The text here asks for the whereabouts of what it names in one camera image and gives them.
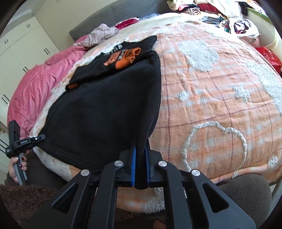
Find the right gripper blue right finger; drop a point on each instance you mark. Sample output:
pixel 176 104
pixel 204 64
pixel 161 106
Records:
pixel 147 158

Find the white wardrobe with black handles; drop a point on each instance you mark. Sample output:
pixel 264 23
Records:
pixel 23 47

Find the black IKISS sweatshirt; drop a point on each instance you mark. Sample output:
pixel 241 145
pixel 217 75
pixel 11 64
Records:
pixel 109 106

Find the red plastic bag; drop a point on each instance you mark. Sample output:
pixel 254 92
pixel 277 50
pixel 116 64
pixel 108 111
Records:
pixel 271 57

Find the orange white plaid blanket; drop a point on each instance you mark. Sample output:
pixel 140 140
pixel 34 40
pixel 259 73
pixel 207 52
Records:
pixel 220 109

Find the grey quilted headboard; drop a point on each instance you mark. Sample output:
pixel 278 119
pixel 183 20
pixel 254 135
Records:
pixel 116 12

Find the person's left hand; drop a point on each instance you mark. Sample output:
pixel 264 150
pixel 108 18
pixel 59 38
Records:
pixel 17 162

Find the mauve crumpled garment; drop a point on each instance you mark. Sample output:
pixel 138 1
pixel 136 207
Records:
pixel 97 36

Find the pink duvet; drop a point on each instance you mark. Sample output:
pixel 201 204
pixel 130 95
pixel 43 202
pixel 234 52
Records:
pixel 35 87

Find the pile of mixed clothes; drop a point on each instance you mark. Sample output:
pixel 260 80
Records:
pixel 225 9

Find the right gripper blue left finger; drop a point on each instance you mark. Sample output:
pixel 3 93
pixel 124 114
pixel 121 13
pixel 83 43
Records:
pixel 133 163

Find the floral bag of clothes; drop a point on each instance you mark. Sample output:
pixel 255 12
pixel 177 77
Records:
pixel 244 29

